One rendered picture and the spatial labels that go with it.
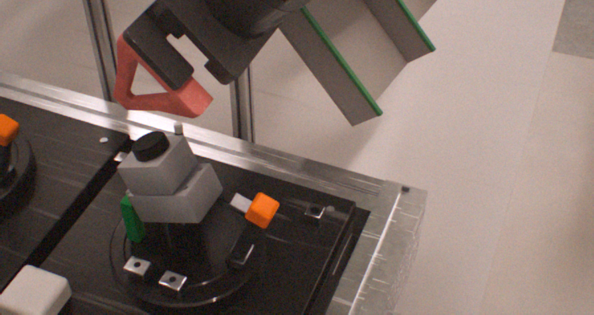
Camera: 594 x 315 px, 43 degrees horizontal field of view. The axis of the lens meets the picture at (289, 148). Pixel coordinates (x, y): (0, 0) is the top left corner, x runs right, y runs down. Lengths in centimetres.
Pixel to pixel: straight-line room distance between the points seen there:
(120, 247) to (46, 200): 12
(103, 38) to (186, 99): 41
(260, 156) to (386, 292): 21
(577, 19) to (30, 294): 243
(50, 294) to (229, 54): 30
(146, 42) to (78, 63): 67
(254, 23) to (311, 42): 30
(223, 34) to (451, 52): 69
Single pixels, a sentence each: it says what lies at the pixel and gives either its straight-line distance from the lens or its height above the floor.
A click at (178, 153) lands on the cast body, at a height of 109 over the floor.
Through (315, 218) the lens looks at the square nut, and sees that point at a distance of 72.
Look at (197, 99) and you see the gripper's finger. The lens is 47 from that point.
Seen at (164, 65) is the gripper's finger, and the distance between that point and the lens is 46.
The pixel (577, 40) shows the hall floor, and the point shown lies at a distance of 277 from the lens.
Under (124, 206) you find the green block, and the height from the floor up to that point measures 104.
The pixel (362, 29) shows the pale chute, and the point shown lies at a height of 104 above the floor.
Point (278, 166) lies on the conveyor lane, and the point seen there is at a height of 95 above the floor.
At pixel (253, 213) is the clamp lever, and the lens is 61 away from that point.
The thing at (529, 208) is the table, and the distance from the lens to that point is 93.
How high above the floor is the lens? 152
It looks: 44 degrees down
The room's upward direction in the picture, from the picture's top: straight up
